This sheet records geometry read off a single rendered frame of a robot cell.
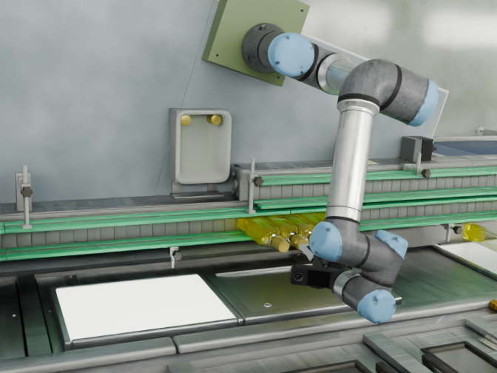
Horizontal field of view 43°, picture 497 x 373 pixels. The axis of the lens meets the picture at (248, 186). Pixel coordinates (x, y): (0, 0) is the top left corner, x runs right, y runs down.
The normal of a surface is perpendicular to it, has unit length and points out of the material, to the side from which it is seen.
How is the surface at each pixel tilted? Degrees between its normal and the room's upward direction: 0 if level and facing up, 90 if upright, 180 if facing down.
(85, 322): 90
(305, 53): 8
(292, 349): 0
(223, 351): 90
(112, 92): 0
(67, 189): 0
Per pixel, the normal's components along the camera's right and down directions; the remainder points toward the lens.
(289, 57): 0.24, 0.25
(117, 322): 0.04, -0.97
